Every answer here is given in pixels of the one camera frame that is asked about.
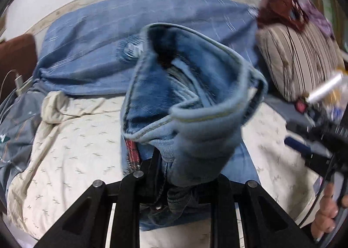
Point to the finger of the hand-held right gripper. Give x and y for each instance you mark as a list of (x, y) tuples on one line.
[(297, 146), (296, 128)]

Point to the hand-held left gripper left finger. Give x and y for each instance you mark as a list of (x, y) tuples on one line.
[(148, 174)]

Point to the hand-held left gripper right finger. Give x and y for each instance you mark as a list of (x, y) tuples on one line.
[(221, 190)]

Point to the blue denim pants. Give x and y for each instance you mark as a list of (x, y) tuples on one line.
[(190, 106)]

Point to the person's right hand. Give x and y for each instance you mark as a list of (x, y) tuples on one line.
[(326, 215)]

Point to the striped beige pillow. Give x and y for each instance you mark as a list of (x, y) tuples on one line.
[(296, 57)]

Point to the cream floral blanket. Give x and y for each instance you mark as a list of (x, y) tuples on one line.
[(76, 155)]

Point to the purple cloth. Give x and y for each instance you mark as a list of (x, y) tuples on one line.
[(316, 16)]

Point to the reddish brown cloth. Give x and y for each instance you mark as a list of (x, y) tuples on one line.
[(280, 5)]

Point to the blue plaid quilt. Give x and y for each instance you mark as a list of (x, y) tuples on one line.
[(89, 54)]

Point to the white power strip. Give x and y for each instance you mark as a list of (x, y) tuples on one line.
[(25, 86)]

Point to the white charger plug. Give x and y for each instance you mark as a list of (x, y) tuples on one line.
[(18, 81)]

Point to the brown headboard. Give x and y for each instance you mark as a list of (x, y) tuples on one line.
[(15, 57)]

